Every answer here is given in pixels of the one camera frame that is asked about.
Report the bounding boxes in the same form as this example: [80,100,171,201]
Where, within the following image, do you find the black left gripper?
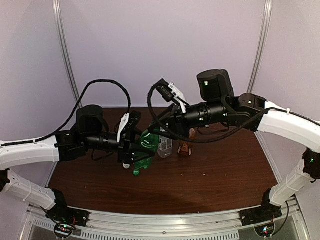
[83,127,156,165]

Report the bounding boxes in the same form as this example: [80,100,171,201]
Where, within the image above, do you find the green plastic bottle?
[134,130,159,170]

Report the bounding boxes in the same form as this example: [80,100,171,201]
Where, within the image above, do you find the white bottle cap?
[122,163,131,170]

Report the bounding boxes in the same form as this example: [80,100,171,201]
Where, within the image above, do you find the green bottle cap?
[132,169,141,177]

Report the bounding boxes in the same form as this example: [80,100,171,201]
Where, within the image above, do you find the clear water bottle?
[157,135,173,159]

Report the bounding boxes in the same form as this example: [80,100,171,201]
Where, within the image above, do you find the orange tea bottle red label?
[177,128,196,157]

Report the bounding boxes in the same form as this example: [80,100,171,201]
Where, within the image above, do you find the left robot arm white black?
[0,105,158,222]

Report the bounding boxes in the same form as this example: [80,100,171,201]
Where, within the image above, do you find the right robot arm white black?
[147,69,320,221]

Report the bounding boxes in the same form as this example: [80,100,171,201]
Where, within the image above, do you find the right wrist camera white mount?
[155,79,190,114]

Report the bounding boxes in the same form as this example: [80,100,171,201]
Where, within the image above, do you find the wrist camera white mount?
[117,110,142,143]
[155,79,190,114]

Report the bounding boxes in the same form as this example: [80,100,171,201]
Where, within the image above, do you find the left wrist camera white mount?
[117,110,142,143]

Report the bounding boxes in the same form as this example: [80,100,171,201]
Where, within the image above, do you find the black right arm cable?
[146,83,266,144]

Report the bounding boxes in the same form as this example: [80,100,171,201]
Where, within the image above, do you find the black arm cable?
[0,79,133,148]
[146,83,266,144]

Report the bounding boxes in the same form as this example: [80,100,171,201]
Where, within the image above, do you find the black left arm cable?
[0,79,133,148]

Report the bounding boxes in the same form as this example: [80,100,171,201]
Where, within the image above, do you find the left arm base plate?
[45,205,89,227]

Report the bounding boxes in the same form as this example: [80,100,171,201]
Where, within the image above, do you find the front aluminium rail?
[24,197,305,240]

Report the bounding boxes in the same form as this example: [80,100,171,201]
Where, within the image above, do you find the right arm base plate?
[239,203,283,226]

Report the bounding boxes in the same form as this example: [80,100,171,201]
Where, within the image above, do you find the right aluminium frame post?
[247,0,273,93]

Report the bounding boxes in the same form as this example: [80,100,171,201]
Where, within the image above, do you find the aluminium frame post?
[247,0,273,93]
[52,0,80,102]

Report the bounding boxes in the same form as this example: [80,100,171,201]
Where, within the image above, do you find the left aluminium frame post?
[52,0,80,102]

